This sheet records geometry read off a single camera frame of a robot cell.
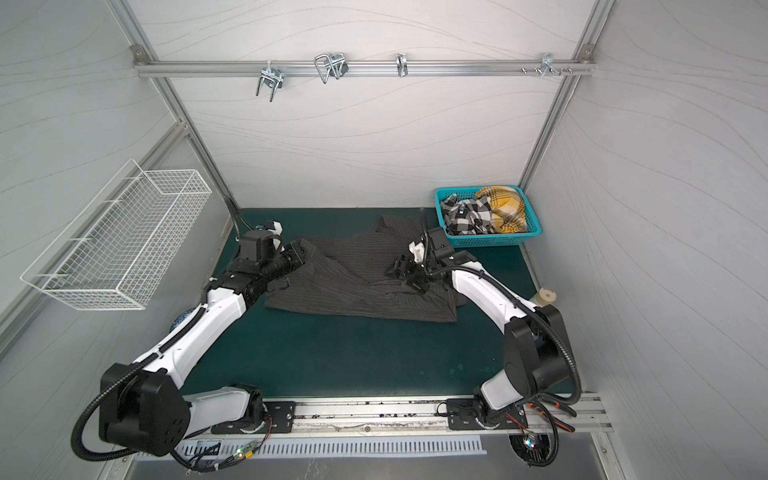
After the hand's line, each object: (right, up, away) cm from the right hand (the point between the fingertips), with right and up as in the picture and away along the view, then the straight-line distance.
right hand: (396, 271), depth 84 cm
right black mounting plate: (+17, -34, -11) cm, 40 cm away
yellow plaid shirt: (+41, +20, +21) cm, 50 cm away
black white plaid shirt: (+26, +17, +20) cm, 37 cm away
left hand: (-24, +8, -1) cm, 25 cm away
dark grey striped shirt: (-15, -2, +11) cm, 19 cm away
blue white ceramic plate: (-64, -14, +2) cm, 65 cm away
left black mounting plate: (-29, -36, -11) cm, 47 cm away
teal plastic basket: (+33, +9, +20) cm, 40 cm away
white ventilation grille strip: (-10, -41, -14) cm, 44 cm away
